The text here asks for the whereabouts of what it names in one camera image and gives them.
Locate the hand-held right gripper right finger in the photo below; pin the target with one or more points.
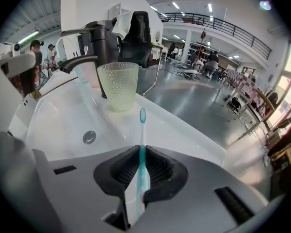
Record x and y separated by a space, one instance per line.
196 203

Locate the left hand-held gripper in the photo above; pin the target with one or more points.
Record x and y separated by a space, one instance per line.
2 98

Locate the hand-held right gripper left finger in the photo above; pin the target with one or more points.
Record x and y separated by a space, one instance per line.
82 193

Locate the teal translucent cup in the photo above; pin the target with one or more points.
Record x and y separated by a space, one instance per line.
81 75

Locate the teal toothbrush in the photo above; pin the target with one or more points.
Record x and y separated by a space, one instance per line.
142 159

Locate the pale pink toothbrush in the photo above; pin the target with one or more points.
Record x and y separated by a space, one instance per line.
86 50

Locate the pink translucent cup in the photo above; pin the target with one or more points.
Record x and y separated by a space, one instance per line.
93 74

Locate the yellow translucent cup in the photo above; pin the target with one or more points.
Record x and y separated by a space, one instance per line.
118 86

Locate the white curved faucet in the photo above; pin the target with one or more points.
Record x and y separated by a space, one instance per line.
63 42

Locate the white sink with black faucet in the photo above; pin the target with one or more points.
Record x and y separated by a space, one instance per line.
63 120

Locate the black faucet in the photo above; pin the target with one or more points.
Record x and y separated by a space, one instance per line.
104 45

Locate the white cloth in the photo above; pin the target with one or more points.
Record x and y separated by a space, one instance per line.
122 24

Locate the black balcony railing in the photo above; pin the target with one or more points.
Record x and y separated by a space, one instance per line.
232 30

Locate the white metal-frame table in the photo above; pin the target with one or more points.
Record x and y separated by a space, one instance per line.
249 98

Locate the black chrome-frame chair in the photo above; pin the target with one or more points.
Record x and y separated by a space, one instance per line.
138 45

